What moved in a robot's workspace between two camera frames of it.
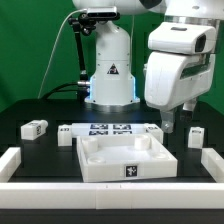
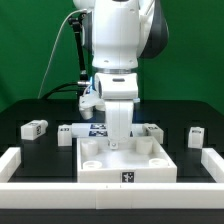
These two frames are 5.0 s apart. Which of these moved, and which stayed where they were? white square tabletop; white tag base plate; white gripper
Moved: white gripper
Stayed: white square tabletop; white tag base plate
